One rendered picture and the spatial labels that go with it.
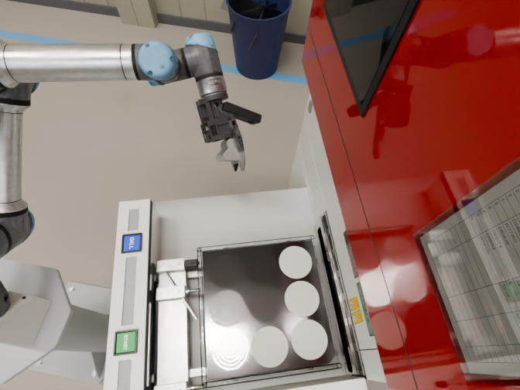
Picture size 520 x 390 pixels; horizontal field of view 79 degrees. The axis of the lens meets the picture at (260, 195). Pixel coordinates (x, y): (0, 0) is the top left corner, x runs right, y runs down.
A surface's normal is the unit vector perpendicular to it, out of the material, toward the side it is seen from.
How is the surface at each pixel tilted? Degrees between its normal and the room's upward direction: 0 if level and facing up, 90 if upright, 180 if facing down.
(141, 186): 0
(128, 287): 0
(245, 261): 0
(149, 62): 44
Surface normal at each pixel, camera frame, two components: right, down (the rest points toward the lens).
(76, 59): 0.16, 0.19
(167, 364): 0.04, -0.46
